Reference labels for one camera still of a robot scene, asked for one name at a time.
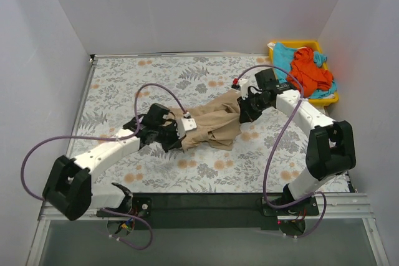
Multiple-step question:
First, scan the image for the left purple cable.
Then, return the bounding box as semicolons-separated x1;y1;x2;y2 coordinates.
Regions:
21;82;191;250

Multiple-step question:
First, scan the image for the floral patterned table mat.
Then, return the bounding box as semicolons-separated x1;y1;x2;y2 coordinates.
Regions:
69;55;307;192

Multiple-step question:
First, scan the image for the aluminium frame rail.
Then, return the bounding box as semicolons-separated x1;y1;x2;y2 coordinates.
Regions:
39;192;375;221

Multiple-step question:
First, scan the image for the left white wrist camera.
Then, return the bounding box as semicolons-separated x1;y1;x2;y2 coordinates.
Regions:
176;117;197;138

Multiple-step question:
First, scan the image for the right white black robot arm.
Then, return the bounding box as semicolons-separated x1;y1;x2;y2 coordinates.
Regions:
232;65;356;215

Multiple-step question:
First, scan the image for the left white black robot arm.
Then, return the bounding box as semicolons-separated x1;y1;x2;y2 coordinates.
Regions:
42;103;197;221

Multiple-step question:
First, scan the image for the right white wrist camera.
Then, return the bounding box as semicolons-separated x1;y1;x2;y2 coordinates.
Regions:
231;78;250;100

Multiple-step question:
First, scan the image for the beige t shirt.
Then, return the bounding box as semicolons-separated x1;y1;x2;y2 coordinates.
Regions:
181;90;241;151

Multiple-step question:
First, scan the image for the orange t shirt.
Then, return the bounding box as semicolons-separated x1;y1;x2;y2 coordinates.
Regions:
286;47;334;98

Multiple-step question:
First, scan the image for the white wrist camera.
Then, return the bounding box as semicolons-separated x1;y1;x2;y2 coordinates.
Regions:
176;117;197;138
231;78;250;100

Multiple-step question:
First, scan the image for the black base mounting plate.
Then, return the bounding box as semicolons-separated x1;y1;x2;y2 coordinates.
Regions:
97;193;320;231

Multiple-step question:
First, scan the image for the turquoise t shirt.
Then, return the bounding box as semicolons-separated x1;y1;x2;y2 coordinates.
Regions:
271;41;339;100

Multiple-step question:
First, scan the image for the yellow plastic bin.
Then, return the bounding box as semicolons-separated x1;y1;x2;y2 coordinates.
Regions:
267;40;340;107

